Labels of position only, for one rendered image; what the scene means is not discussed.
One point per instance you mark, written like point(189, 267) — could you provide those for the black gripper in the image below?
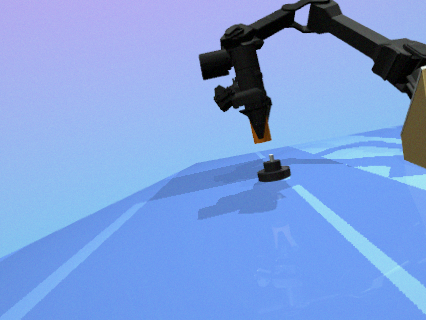
point(253, 97)

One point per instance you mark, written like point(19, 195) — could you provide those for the grey round pedestal with silver shaft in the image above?
point(273, 170)

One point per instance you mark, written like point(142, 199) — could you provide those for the orange knob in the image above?
point(267, 134)

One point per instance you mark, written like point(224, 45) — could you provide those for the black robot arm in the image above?
point(397, 61)

